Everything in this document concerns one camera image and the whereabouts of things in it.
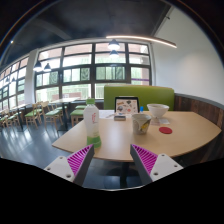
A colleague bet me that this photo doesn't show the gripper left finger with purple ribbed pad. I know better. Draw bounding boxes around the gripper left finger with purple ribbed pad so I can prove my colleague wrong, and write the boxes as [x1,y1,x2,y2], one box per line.
[45,145,94,186]

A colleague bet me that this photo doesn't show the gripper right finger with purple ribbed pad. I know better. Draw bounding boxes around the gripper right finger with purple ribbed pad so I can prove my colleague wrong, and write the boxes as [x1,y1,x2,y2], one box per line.
[130,144,182,185]

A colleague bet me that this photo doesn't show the red round coaster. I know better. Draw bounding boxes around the red round coaster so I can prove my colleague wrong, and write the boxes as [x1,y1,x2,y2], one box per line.
[159,127,173,134]

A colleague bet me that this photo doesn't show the patterned paper cup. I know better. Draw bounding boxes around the patterned paper cup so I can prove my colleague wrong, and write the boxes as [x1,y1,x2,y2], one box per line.
[132,113,151,135]

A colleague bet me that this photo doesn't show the green stool seat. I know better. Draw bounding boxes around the green stool seat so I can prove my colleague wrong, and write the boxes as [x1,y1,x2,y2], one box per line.
[70,110,83,126]

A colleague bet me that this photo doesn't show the white bottle green cap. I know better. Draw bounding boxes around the white bottle green cap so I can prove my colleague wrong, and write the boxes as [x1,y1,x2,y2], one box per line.
[83,98,101,148]

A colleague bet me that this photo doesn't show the wooden chair green seat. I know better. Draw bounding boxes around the wooden chair green seat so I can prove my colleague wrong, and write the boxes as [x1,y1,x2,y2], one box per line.
[41,101,63,129]
[25,103,41,127]

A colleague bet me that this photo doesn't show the white ceramic bowl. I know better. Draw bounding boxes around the white ceramic bowl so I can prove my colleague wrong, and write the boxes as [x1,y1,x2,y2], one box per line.
[147,104,169,118]

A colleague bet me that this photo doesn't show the white paper sheet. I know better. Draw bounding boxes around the white paper sheet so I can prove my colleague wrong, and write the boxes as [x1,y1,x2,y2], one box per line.
[99,110,115,119]

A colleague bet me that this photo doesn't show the laptop with stickers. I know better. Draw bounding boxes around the laptop with stickers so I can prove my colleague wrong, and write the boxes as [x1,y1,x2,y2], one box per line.
[115,96,139,114]

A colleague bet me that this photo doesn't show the green booth sofa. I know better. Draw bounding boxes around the green booth sofa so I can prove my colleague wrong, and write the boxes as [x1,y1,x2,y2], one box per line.
[104,85,175,110]

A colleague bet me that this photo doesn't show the grey pendant lamp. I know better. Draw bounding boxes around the grey pendant lamp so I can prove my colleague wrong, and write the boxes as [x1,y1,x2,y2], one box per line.
[33,61,43,72]
[108,39,120,50]

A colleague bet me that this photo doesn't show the long linear ceiling light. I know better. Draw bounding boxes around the long linear ceiling light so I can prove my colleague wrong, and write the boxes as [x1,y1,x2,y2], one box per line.
[106,35,177,48]

